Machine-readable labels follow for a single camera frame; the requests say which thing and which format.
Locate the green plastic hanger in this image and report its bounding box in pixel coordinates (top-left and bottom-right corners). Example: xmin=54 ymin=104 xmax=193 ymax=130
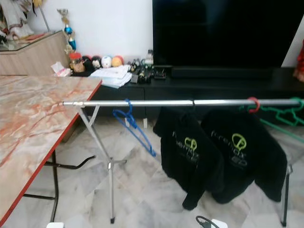
xmin=240 ymin=97 xmax=304 ymax=143

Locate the red tray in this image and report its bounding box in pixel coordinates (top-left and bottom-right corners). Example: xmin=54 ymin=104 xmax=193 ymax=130
xmin=24 ymin=33 xmax=46 ymax=41

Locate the green mug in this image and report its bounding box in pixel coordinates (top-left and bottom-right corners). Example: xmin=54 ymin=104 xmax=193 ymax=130
xmin=140 ymin=58 xmax=154 ymax=68

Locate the black TV console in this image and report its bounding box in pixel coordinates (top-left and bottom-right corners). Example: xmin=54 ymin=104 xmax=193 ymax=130
xmin=83 ymin=66 xmax=304 ymax=117

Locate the red gold Buddha statue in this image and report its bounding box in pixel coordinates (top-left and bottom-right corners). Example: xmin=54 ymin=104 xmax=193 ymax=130
xmin=295 ymin=53 xmax=304 ymax=82

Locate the clear jar red lid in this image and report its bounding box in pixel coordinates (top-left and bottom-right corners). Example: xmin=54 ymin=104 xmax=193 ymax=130
xmin=69 ymin=52 xmax=84 ymax=73

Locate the silver metal clothes rack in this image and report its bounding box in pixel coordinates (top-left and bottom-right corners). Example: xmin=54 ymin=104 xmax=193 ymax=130
xmin=62 ymin=98 xmax=304 ymax=227

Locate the small black red box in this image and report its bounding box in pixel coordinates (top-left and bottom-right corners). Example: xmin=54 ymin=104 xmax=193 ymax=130
xmin=153 ymin=69 xmax=168 ymax=80

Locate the pink tissue pack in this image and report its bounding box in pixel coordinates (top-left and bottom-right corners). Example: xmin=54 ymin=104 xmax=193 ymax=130
xmin=50 ymin=62 xmax=69 ymax=77

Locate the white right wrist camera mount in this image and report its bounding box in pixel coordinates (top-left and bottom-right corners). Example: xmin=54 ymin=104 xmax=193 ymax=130
xmin=210 ymin=219 xmax=228 ymax=228

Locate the light wooden cabinet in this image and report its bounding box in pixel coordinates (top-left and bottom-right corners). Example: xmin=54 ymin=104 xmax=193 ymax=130
xmin=0 ymin=30 xmax=72 ymax=76

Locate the red plastic hanger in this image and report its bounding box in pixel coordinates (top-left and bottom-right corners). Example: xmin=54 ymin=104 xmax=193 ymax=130
xmin=247 ymin=97 xmax=260 ymax=114

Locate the black logo polo shirt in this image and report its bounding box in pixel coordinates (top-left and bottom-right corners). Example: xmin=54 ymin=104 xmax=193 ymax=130
xmin=153 ymin=107 xmax=226 ymax=210
xmin=200 ymin=108 xmax=288 ymax=204

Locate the black white round plush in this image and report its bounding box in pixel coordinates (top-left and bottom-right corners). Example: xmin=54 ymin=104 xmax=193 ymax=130
xmin=92 ymin=56 xmax=102 ymax=70

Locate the large black television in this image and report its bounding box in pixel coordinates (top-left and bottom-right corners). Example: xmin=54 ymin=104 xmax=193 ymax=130
xmin=152 ymin=0 xmax=304 ymax=68

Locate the black red round plush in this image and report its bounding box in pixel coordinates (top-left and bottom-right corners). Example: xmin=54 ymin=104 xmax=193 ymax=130
xmin=83 ymin=56 xmax=93 ymax=71

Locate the blue and gold trophy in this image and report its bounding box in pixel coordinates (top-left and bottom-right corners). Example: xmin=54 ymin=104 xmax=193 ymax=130
xmin=57 ymin=9 xmax=76 ymax=50

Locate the blue plastic hanger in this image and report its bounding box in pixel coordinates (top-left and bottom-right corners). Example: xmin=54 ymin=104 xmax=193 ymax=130
xmin=113 ymin=99 xmax=156 ymax=157

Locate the black soundbar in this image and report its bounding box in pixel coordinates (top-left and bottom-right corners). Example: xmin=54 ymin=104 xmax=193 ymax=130
xmin=171 ymin=66 xmax=274 ymax=78

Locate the black tape dispenser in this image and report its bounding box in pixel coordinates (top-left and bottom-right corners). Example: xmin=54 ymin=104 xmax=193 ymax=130
xmin=137 ymin=69 xmax=152 ymax=84

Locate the white robed porcelain figurine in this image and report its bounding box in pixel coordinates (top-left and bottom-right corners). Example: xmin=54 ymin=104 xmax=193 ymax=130
xmin=0 ymin=0 xmax=36 ymax=41

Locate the orange round plush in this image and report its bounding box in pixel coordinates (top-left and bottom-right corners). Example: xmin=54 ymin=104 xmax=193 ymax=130
xmin=112 ymin=56 xmax=124 ymax=68

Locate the marble pattern folding table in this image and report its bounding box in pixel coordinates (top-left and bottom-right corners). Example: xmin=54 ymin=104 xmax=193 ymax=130
xmin=0 ymin=75 xmax=103 ymax=228

